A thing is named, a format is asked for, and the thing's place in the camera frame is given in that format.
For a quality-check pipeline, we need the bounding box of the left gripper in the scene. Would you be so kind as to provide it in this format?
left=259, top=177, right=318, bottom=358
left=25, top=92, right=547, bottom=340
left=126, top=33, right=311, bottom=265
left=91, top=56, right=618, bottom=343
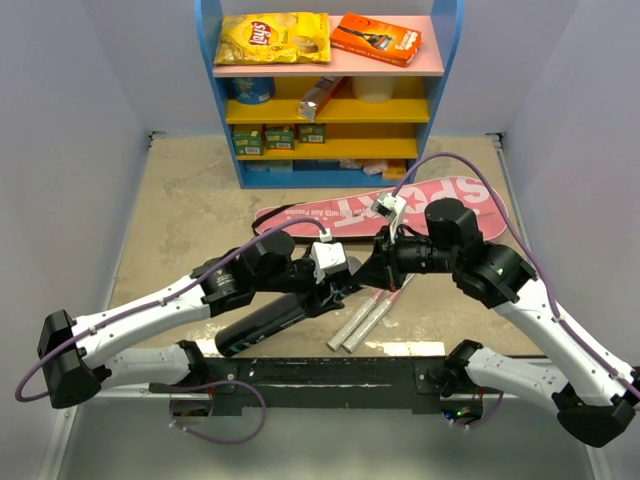
left=255, top=253, right=345, bottom=317

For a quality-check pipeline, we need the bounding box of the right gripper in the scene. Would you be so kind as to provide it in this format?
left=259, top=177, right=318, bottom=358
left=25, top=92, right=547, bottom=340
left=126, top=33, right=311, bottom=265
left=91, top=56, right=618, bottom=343
left=351, top=222, right=459, bottom=292

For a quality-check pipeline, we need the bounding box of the pink racket bag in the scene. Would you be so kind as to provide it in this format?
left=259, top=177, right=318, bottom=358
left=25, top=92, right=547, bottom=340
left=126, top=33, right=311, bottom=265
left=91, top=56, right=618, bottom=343
left=251, top=176, right=506, bottom=242

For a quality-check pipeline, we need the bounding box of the black shuttlecock tube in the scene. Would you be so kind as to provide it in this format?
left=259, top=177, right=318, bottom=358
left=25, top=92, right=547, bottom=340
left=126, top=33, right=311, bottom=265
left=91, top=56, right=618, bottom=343
left=215, top=294, right=323, bottom=357

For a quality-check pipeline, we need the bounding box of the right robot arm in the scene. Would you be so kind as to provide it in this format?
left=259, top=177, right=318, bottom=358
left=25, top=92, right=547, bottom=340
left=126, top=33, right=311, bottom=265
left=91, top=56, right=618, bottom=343
left=355, top=193, right=639, bottom=448

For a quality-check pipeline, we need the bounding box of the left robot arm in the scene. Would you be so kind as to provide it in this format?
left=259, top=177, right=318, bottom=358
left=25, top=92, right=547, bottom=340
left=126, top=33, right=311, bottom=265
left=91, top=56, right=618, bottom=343
left=37, top=231, right=360, bottom=409

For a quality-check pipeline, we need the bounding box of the yellow soap packet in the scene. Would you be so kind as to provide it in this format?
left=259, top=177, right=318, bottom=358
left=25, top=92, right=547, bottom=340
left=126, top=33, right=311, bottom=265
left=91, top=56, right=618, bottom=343
left=382, top=164, right=407, bottom=182

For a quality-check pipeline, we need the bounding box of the pink soap packet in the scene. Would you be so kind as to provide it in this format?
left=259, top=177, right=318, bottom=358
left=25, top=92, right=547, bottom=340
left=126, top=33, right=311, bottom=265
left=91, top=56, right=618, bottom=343
left=361, top=159, right=389, bottom=176

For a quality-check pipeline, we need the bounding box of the green box right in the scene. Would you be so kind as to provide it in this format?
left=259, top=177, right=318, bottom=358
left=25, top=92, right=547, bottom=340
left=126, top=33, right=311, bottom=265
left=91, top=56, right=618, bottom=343
left=296, top=123, right=327, bottom=144

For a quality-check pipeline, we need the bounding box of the green box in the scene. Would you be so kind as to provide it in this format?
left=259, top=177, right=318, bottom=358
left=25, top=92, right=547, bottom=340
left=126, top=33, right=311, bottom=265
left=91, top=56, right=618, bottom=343
left=296, top=123, right=327, bottom=144
left=232, top=125, right=264, bottom=156
left=265, top=125, right=295, bottom=151

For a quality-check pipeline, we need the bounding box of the green box middle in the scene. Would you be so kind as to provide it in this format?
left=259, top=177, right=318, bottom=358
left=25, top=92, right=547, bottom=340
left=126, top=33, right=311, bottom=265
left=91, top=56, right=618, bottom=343
left=265, top=125, right=295, bottom=151

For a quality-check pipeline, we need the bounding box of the green box left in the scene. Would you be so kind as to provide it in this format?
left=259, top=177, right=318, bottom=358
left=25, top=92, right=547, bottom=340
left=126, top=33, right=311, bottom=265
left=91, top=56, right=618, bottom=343
left=232, top=125, right=264, bottom=156

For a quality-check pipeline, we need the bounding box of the white cup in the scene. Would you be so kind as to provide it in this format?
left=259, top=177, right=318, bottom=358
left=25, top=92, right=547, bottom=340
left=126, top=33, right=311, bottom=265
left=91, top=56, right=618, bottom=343
left=351, top=76, right=396, bottom=104

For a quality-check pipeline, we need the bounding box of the silver orange carton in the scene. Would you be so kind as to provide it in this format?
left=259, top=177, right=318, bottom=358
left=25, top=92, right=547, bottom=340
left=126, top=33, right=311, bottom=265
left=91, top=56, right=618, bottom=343
left=297, top=76, right=346, bottom=122

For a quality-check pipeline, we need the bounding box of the blue shelf unit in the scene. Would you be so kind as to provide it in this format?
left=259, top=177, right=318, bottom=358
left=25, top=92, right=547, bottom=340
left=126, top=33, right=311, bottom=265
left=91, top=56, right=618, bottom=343
left=194, top=1, right=464, bottom=188

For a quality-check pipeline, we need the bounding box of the orange razor box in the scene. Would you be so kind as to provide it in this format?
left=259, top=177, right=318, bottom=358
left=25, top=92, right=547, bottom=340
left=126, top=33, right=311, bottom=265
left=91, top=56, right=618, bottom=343
left=329, top=12, right=422, bottom=67

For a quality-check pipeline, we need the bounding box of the blue round can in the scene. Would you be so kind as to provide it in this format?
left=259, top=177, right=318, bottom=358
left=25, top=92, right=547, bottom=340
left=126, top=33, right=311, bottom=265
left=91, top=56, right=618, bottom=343
left=230, top=77, right=276, bottom=105

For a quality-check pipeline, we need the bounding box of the yellow Lays chips bag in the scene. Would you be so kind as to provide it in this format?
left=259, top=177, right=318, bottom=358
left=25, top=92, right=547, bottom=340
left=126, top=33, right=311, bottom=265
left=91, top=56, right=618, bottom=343
left=214, top=12, right=331, bottom=66

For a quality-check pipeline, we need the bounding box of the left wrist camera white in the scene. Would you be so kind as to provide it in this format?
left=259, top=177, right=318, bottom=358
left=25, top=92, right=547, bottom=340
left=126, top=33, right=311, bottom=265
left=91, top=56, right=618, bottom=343
left=310, top=242, right=349, bottom=284

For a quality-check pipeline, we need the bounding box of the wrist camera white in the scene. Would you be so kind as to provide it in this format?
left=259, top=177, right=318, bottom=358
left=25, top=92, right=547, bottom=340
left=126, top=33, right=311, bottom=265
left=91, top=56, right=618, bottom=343
left=371, top=192, right=407, bottom=241
left=310, top=242, right=349, bottom=284

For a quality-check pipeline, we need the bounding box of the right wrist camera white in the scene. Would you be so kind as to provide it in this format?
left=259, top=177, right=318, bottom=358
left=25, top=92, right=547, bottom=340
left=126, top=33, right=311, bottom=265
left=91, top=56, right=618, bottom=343
left=371, top=192, right=407, bottom=241

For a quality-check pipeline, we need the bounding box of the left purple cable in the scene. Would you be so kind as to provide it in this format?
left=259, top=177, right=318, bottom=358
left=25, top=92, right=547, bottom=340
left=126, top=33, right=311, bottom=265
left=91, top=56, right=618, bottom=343
left=14, top=222, right=334, bottom=403

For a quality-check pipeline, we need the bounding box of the purple cable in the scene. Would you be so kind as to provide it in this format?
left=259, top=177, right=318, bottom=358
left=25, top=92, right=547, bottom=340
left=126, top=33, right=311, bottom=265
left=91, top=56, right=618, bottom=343
left=394, top=152, right=632, bottom=386
left=14, top=222, right=334, bottom=403

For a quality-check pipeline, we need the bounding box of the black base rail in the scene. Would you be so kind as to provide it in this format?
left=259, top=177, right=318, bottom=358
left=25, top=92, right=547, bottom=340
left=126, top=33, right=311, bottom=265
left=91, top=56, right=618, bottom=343
left=203, top=357, right=476, bottom=414

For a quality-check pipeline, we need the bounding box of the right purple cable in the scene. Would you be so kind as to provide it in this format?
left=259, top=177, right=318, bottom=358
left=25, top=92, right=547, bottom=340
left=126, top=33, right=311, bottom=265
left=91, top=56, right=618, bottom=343
left=394, top=152, right=632, bottom=386

